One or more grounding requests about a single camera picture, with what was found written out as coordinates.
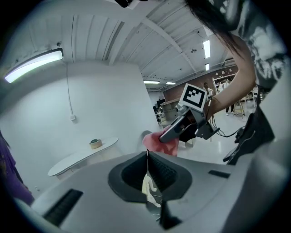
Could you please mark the person's right forearm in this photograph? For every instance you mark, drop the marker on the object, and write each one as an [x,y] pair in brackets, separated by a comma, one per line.
[238,79]

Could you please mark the white curved desk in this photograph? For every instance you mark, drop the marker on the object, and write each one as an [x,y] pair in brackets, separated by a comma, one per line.
[81,157]

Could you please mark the black and white printed shirt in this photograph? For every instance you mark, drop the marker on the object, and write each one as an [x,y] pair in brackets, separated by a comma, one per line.
[266,57]

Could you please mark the rectangular ceiling light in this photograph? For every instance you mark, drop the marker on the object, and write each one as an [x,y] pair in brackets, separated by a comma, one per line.
[207,66]
[170,83]
[152,82]
[206,49]

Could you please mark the beige bowl with green contents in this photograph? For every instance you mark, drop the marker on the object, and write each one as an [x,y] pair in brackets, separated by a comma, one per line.
[96,144]

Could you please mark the long curved ceiling lamp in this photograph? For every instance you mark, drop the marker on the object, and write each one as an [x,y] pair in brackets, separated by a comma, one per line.
[34,64]

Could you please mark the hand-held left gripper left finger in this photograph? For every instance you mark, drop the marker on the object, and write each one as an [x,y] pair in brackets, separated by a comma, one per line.
[95,200]

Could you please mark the person's black trousers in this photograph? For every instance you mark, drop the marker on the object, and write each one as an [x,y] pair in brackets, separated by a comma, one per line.
[257,132]

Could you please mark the pink cloth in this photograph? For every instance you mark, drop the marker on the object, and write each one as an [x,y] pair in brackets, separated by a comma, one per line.
[157,143]

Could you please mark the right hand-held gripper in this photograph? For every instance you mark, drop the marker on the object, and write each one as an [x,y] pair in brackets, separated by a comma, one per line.
[193,97]

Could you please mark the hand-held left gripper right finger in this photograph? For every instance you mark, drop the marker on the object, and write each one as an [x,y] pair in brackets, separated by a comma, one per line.
[216,195]

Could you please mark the white wall junction box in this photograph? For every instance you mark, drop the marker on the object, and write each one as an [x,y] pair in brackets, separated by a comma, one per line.
[73,118]

